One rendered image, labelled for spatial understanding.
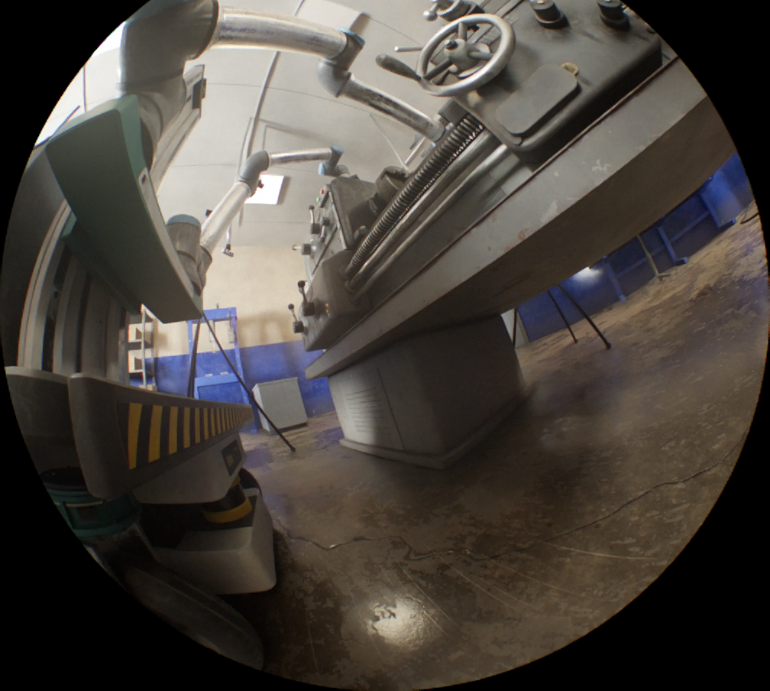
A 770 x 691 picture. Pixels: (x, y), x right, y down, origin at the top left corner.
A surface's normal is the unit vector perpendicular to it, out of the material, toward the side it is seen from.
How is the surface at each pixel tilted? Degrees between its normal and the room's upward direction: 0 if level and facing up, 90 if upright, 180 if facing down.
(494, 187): 90
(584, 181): 90
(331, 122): 180
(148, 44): 164
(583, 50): 90
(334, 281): 90
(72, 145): 180
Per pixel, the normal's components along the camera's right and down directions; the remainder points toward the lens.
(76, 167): 0.30, 0.91
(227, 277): 0.50, -0.41
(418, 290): -0.81, 0.08
